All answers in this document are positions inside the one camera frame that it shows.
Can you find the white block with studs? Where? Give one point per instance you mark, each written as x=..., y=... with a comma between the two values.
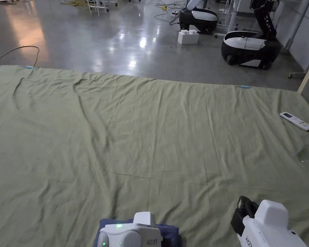
x=188, y=37

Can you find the bed with pale green sheet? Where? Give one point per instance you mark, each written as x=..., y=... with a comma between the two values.
x=134, y=133

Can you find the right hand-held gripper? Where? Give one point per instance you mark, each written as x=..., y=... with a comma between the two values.
x=265, y=226

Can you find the white desk frame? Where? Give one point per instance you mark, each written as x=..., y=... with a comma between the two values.
x=230, y=15

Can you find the white remote control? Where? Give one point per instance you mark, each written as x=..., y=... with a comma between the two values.
x=295, y=120

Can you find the white power strip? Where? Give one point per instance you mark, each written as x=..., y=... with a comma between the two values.
x=175, y=13

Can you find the black and white robot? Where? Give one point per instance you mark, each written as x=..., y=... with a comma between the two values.
x=199, y=16
x=249, y=47

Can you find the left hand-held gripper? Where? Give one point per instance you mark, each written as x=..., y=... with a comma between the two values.
x=130, y=231

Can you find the dark blue shirt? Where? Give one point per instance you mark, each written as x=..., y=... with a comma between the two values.
x=170, y=235

